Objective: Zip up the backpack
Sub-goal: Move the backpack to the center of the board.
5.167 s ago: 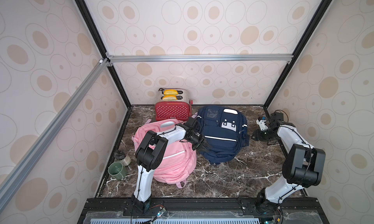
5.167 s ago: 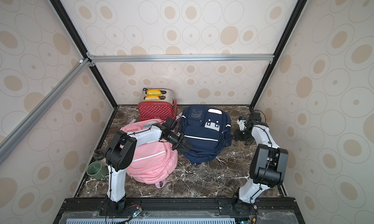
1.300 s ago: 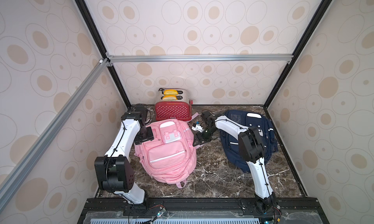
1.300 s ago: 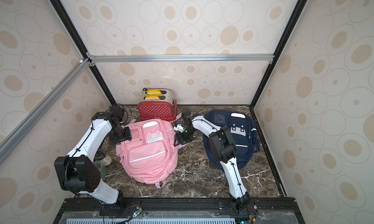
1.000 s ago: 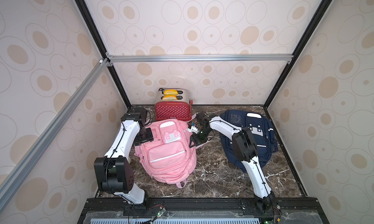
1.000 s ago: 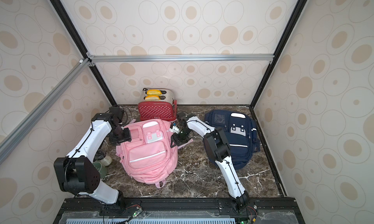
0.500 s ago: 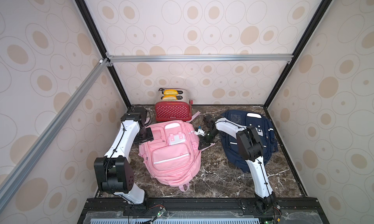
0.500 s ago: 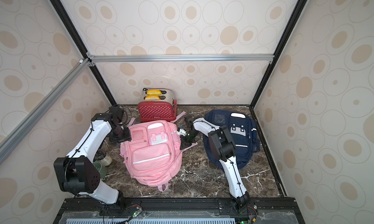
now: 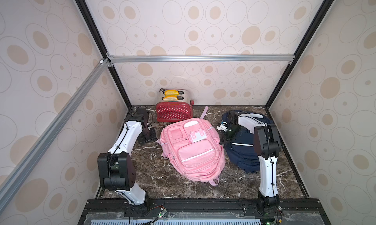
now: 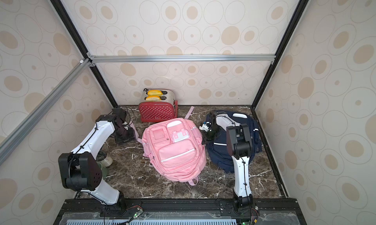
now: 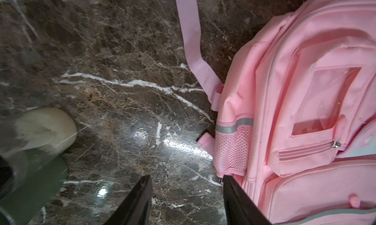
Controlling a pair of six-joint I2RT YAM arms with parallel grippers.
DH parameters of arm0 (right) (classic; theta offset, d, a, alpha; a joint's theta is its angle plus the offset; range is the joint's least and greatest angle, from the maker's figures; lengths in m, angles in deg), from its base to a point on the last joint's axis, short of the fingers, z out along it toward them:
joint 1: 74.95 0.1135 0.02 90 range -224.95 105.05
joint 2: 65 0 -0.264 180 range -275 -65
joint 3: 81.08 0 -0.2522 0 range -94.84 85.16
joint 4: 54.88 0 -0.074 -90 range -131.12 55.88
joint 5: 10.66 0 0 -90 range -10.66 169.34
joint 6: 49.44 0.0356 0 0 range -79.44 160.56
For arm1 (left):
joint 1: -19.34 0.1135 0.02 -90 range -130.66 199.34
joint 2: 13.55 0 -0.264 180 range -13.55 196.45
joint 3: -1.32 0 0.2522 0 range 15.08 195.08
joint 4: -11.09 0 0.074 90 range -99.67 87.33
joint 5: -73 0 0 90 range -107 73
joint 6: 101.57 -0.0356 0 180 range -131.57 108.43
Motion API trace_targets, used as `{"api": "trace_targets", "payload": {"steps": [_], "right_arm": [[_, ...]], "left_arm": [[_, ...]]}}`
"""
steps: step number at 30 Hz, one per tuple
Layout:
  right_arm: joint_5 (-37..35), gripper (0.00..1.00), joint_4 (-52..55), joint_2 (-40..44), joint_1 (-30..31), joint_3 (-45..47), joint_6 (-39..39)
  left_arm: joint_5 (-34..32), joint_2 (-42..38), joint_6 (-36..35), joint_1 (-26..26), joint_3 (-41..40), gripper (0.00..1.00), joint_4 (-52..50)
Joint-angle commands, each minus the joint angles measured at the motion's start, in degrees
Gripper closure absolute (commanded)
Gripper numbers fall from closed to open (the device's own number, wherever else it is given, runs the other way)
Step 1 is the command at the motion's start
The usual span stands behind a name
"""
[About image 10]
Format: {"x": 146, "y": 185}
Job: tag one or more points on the black right corner post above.
{"x": 297, "y": 14}

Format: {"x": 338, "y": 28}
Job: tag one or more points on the small glass jar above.
{"x": 104, "y": 159}

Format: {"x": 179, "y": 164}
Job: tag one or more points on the pink backpack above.
{"x": 175, "y": 149}

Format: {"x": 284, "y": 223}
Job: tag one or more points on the green ceramic mug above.
{"x": 103, "y": 169}

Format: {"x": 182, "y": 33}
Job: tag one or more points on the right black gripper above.
{"x": 210, "y": 132}

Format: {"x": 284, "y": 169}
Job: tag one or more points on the navy blue backpack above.
{"x": 255, "y": 145}

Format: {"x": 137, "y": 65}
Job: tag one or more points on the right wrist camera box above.
{"x": 205, "y": 126}

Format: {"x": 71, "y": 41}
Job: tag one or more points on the horizontal aluminium frame bar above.
{"x": 184, "y": 58}

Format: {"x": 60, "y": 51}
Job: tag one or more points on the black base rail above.
{"x": 181, "y": 212}

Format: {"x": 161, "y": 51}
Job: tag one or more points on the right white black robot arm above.
{"x": 227, "y": 138}

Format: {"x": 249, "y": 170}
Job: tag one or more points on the diagonal aluminium frame bar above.
{"x": 25, "y": 127}

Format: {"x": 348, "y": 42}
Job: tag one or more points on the black left corner post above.
{"x": 81, "y": 46}

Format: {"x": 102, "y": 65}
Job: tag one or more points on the black corner post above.
{"x": 81, "y": 46}
{"x": 297, "y": 14}

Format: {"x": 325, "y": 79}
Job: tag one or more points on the red polka dot toaster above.
{"x": 158, "y": 111}

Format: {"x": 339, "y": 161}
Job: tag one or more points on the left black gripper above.
{"x": 131, "y": 136}

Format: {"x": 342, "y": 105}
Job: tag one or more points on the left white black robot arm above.
{"x": 79, "y": 170}

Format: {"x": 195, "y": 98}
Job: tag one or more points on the right yellow toast slice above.
{"x": 153, "y": 98}

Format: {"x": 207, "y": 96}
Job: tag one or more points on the yellow toast slice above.
{"x": 153, "y": 98}
{"x": 155, "y": 93}

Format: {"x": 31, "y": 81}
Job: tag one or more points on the left yellow toast slice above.
{"x": 155, "y": 93}

